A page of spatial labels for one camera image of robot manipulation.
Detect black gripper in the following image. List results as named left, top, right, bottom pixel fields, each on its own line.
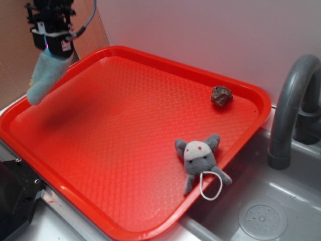
left=25, top=1, right=75, bottom=58

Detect light blue cloth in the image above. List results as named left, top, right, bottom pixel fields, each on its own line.
left=27, top=48, right=73, bottom=105

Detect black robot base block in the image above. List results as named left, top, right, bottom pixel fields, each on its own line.
left=1, top=160, right=42, bottom=240

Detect wooden corner board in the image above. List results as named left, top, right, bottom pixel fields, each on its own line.
left=72, top=0, right=109, bottom=59

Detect red plastic tray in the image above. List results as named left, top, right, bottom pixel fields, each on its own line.
left=1, top=46, right=271, bottom=240

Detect brown crumpled rock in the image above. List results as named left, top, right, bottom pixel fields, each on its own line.
left=211, top=86, right=233, bottom=108

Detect grey plush mouse toy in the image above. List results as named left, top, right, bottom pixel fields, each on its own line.
left=175, top=134, right=232, bottom=201

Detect grey plastic faucet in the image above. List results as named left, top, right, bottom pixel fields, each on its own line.
left=267, top=54, right=320, bottom=170

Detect grey toy sink basin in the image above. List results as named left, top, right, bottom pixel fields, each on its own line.
left=180, top=130, right=320, bottom=240

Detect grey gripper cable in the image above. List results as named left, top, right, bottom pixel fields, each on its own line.
left=65, top=0, right=97, bottom=42

